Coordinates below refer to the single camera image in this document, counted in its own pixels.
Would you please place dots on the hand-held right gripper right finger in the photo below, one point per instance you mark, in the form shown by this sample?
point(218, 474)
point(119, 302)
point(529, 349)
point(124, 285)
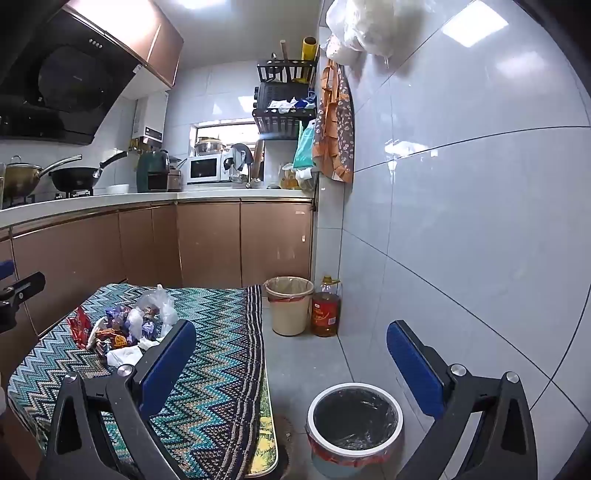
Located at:
point(411, 369)

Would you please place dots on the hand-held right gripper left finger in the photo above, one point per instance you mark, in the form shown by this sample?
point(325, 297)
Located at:
point(166, 364)

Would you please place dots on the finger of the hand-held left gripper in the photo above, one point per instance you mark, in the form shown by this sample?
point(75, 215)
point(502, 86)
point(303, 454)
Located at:
point(25, 284)

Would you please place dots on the purple wrapper with clear film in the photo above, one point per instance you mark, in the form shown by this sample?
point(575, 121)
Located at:
point(148, 328)

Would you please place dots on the red snack packet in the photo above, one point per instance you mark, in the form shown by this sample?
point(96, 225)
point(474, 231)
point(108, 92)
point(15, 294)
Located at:
point(81, 325)

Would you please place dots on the white-rimmed trash bin black liner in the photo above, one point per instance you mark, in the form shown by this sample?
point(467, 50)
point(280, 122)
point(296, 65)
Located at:
point(353, 420)

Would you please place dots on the beige trash bin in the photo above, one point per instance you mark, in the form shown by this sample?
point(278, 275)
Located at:
point(288, 309)

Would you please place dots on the white tissue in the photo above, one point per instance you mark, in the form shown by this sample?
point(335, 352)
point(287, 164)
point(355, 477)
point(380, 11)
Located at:
point(124, 355)

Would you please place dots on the zigzag knitted cloth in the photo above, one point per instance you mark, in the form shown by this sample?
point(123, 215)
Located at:
point(217, 369)

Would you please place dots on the clear plastic bag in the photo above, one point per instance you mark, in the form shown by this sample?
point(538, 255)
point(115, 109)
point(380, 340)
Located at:
point(161, 307)

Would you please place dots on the orange snack packet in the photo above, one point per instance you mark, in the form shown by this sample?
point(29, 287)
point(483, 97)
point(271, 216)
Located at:
point(113, 341)

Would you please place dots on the cooking oil bottle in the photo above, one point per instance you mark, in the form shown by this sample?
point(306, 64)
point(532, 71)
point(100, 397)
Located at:
point(325, 314)

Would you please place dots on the steel saucepan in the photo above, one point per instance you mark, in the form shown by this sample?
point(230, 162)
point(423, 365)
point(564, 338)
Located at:
point(18, 180)

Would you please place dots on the black wok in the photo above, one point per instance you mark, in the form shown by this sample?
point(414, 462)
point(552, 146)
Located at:
point(71, 177)

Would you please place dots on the floral patterned table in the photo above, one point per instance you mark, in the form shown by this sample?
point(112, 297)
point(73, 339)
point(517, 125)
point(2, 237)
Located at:
point(265, 438)

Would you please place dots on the brown kitchen base cabinets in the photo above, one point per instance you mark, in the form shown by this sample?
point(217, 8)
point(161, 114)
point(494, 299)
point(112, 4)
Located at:
point(207, 244)

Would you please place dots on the white bowl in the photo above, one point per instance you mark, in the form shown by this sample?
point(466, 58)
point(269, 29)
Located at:
point(117, 189)

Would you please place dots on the white microwave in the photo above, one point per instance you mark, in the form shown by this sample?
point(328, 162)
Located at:
point(203, 168)

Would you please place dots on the black range hood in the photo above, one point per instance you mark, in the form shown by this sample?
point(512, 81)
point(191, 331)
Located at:
point(69, 83)

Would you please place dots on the white water heater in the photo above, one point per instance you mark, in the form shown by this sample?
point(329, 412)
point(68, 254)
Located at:
point(152, 115)

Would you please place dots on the white plastic bag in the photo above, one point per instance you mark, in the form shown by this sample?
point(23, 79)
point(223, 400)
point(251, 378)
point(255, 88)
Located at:
point(307, 180)

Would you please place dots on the clear food steamer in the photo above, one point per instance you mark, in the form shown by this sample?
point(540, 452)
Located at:
point(210, 146)

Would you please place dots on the yellow food bag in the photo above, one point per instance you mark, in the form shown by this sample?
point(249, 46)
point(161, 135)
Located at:
point(288, 177)

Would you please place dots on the teal plastic bag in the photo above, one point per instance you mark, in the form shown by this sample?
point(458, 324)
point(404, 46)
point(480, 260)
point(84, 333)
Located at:
point(304, 147)

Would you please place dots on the orange patterned hanging cloth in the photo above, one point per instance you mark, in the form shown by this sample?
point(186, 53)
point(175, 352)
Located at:
point(337, 124)

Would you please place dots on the brown upper cabinet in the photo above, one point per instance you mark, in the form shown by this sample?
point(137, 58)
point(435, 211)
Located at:
point(157, 41)

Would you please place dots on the yellow roll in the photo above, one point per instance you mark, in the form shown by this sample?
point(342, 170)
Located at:
point(310, 48)

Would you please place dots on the white hanging plastic bags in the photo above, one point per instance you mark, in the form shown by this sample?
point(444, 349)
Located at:
point(378, 23)

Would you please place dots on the black wall rack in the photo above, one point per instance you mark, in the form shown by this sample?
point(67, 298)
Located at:
point(281, 122)

